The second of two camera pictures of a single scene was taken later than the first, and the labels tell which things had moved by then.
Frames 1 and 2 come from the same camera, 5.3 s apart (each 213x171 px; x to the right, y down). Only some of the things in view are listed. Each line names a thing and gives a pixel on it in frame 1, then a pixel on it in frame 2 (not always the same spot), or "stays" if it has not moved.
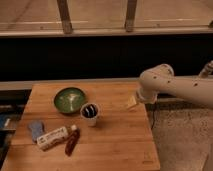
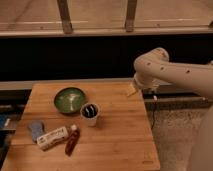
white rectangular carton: (52, 139) stays
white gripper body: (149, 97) → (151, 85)
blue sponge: (37, 128) stays
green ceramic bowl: (69, 100) stays
